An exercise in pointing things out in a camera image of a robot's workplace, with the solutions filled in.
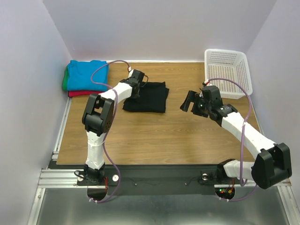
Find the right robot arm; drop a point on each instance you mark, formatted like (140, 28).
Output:
(272, 161)

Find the black t shirt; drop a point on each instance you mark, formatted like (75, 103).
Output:
(152, 99)

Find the white plastic basket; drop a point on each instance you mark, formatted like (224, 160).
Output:
(232, 70)

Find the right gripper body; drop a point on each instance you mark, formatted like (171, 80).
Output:
(195, 107)

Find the red folded t shirt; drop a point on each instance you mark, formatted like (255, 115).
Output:
(76, 93)

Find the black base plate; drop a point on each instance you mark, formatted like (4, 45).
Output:
(157, 180)

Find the aluminium frame rail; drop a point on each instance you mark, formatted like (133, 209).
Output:
(65, 178)

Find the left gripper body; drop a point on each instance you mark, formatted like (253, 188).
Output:
(135, 96)

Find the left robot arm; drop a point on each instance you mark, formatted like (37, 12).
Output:
(97, 119)

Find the blue folded t shirt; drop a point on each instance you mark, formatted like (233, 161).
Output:
(80, 73)

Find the green folded t shirt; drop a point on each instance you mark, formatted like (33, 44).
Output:
(65, 80)

